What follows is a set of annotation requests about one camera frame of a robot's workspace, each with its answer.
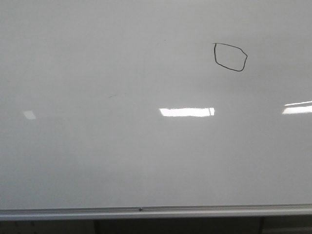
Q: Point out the black drawn zero outline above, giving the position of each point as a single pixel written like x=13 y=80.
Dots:
x=230 y=57

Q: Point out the white whiteboard with aluminium frame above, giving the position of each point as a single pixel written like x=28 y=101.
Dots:
x=116 y=109

